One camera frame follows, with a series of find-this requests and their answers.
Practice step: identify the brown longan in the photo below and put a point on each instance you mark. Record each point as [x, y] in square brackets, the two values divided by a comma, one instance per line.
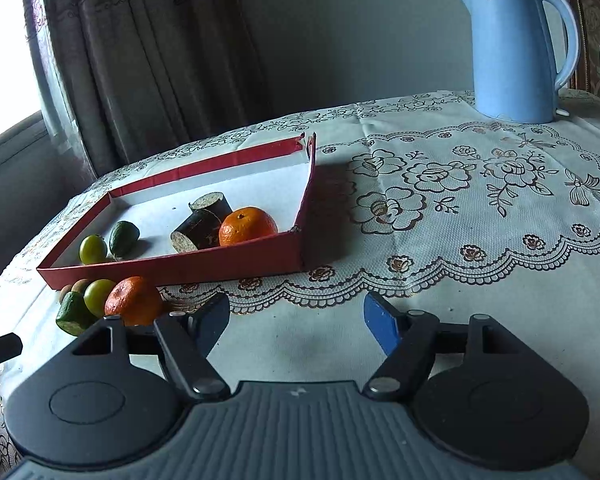
[80, 286]
[66, 294]

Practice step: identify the dark sugarcane piece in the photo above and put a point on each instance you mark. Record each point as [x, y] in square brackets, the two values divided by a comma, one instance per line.
[195, 230]
[212, 205]

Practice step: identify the green lime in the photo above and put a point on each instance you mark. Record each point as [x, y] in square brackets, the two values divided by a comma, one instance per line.
[99, 297]

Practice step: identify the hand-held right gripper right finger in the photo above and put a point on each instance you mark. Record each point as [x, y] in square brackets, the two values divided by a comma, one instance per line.
[382, 325]

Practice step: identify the orange mandarin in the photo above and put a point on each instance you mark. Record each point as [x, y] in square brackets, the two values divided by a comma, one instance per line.
[132, 300]
[247, 227]

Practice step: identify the brown pleated curtain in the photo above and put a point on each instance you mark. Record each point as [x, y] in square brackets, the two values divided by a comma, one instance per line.
[170, 50]

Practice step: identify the sheer patterned curtain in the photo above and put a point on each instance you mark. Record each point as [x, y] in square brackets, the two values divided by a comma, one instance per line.
[37, 35]

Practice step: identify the window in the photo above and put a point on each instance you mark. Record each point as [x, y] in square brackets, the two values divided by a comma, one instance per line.
[5, 50]

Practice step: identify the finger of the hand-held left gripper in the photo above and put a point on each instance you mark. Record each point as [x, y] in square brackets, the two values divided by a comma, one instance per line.
[2, 347]

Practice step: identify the light blue electric kettle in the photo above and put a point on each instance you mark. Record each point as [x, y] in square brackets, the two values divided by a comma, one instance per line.
[510, 50]

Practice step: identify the cut green cucumber piece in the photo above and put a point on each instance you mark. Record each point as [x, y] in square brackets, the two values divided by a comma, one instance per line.
[75, 315]

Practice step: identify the green tomato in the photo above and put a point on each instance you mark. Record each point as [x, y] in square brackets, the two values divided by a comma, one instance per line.
[92, 250]

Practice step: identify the white lace tablecloth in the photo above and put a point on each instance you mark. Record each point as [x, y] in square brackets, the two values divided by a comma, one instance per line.
[430, 220]

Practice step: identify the dark green avocado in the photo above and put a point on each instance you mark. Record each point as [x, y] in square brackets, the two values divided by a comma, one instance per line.
[124, 240]

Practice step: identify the red cardboard box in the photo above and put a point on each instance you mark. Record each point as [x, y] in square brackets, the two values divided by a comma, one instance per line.
[205, 267]

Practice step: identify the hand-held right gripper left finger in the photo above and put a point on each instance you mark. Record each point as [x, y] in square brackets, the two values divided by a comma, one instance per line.
[212, 322]

